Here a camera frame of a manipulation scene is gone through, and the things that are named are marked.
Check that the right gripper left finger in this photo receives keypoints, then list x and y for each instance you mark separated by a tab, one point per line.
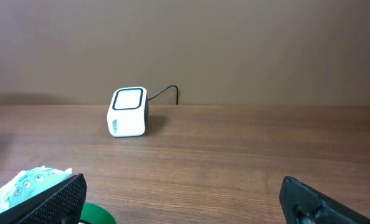
60	204

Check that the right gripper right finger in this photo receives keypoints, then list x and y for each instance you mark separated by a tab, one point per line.
303	204

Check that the green lid jar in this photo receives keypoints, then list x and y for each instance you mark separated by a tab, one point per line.
94	214

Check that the teal white wipes packet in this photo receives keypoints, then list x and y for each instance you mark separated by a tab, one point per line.
29	183

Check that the white barcode scanner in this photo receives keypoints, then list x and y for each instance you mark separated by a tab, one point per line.
128	112

